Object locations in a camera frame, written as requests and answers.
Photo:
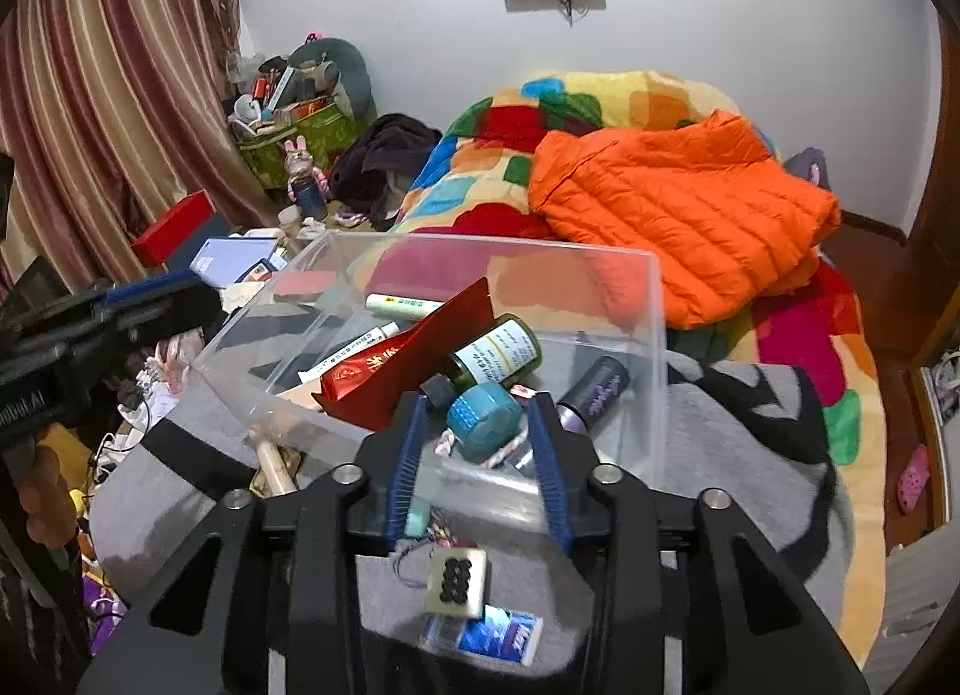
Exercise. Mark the grey backpack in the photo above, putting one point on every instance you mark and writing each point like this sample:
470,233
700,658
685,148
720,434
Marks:
806,166

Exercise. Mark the colourful patchwork blanket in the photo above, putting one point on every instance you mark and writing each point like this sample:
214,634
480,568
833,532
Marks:
510,117

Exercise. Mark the striped curtain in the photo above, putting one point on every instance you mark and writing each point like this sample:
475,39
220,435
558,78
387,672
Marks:
97,102

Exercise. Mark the dark green spray bottle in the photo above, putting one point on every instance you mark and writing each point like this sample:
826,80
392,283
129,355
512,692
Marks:
502,350

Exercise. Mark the orange puffer jacket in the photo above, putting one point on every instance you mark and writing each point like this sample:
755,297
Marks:
675,215

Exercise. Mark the wooden stick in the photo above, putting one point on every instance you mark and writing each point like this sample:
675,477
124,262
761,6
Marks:
277,466

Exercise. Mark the pink rabbit toy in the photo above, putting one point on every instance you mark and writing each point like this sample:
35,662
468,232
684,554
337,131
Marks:
300,158

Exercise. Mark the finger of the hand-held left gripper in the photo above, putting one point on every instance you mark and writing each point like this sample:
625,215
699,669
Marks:
180,312
150,290

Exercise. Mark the grey neck pillow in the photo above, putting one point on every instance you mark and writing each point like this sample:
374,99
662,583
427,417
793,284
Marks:
352,68

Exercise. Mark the purple black tube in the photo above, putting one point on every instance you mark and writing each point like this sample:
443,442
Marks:
596,391

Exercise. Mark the pink plastic bag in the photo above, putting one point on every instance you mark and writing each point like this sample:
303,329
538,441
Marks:
176,357

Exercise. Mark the person's left hand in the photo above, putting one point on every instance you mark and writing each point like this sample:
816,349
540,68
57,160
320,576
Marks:
45,507

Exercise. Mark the dark cloth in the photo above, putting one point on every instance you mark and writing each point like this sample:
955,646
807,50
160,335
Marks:
382,155

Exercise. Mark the blue white notebook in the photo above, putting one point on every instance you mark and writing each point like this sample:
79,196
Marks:
225,256

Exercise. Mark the red box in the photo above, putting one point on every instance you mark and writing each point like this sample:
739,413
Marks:
172,230

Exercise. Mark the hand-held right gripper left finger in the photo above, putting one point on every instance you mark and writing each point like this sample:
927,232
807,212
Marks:
405,485

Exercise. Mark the grey black blanket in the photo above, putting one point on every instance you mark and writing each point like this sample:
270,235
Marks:
735,485

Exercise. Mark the blue white card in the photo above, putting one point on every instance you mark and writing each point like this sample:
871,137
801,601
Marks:
502,639

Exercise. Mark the white green tubes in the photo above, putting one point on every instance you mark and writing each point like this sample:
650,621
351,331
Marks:
367,339

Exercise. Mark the red foil pouch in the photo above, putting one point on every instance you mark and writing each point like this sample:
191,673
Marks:
390,372

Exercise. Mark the green storage box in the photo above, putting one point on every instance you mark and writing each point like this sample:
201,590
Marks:
330,132

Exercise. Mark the white ribbed panel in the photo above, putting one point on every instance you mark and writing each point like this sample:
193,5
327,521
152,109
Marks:
922,590

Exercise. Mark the blue tape roll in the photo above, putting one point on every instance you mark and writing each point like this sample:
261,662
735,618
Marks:
480,417

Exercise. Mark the wooden door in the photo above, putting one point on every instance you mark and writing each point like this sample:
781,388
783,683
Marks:
937,215

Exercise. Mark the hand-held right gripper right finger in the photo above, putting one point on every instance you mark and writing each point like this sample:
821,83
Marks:
555,492

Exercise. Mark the pink clog shoe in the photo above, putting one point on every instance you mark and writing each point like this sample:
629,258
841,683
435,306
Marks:
915,477

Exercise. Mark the clear plastic box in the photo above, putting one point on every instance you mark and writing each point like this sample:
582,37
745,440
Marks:
600,305

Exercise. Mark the white tube with green print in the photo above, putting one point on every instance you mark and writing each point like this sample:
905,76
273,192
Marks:
405,305

